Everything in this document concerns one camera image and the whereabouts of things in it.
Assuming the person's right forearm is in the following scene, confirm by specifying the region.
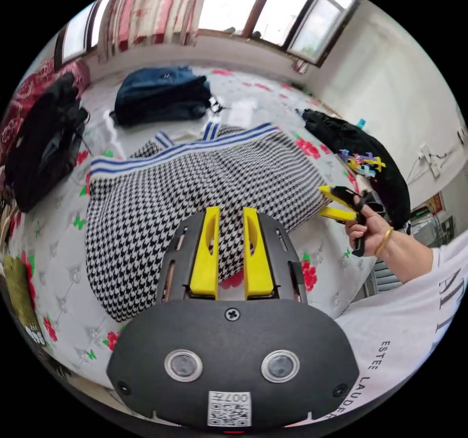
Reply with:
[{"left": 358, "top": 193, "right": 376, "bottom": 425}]
[{"left": 376, "top": 227, "right": 436, "bottom": 285}]

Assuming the pink and white curtain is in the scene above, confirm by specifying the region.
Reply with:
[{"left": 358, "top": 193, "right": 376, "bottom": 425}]
[{"left": 97, "top": 0, "right": 217, "bottom": 53}]

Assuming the white wall power strip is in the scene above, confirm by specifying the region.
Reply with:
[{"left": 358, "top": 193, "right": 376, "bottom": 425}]
[{"left": 418, "top": 143, "right": 444, "bottom": 179}]

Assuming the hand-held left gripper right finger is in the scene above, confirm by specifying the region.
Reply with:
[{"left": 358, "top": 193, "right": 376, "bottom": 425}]
[{"left": 242, "top": 207, "right": 274, "bottom": 299}]

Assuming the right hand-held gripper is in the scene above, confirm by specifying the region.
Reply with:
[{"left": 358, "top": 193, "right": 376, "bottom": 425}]
[{"left": 318, "top": 185, "right": 385, "bottom": 258}]

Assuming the black garment with colourful print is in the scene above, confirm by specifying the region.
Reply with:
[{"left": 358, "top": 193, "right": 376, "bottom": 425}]
[{"left": 302, "top": 109, "right": 412, "bottom": 231}]

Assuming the wooden-framed window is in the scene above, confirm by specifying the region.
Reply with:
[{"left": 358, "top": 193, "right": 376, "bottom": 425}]
[{"left": 54, "top": 0, "right": 362, "bottom": 69}]

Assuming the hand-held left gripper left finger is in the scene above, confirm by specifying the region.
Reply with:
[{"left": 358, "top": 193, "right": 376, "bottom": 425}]
[{"left": 190, "top": 207, "right": 221, "bottom": 299}]

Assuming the black and white checkered jacket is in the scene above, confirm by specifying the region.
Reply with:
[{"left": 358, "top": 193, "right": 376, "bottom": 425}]
[{"left": 85, "top": 122, "right": 334, "bottom": 324}]

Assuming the bed with floral white quilt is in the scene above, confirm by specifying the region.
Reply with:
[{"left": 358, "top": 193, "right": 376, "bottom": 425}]
[{"left": 9, "top": 66, "right": 379, "bottom": 389}]

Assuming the olive green cushion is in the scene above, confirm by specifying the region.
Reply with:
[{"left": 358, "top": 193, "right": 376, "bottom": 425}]
[{"left": 2, "top": 254, "right": 47, "bottom": 348}]

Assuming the person's body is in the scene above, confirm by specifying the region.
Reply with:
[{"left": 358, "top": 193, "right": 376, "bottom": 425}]
[{"left": 334, "top": 231, "right": 468, "bottom": 426}]

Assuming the person's right hand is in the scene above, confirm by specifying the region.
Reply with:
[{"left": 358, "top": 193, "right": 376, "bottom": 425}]
[{"left": 345, "top": 205, "right": 395, "bottom": 260}]

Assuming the dark blue garment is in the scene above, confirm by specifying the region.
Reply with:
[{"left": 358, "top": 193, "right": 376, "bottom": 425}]
[{"left": 109, "top": 65, "right": 214, "bottom": 129}]

